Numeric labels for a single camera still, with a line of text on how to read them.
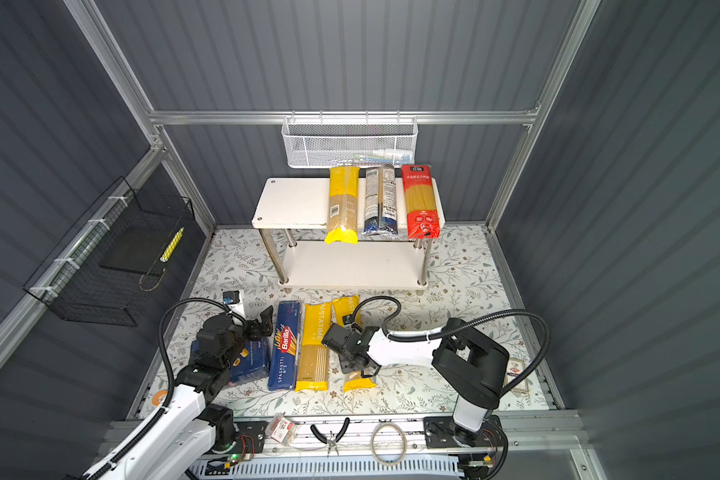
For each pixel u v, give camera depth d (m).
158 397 0.81
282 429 0.73
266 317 0.75
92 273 0.69
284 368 0.82
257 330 0.74
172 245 0.78
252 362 0.79
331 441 0.73
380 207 0.74
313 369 0.83
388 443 0.73
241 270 1.08
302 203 0.78
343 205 0.74
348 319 0.80
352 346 0.68
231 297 0.71
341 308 0.95
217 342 0.61
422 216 0.71
